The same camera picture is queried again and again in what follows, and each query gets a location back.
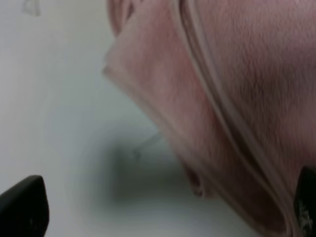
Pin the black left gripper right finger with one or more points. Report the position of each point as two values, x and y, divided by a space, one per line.
305 202

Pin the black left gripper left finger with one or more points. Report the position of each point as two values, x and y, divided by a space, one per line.
24 209

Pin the pink fluffy towel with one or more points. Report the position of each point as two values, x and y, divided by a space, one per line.
231 84

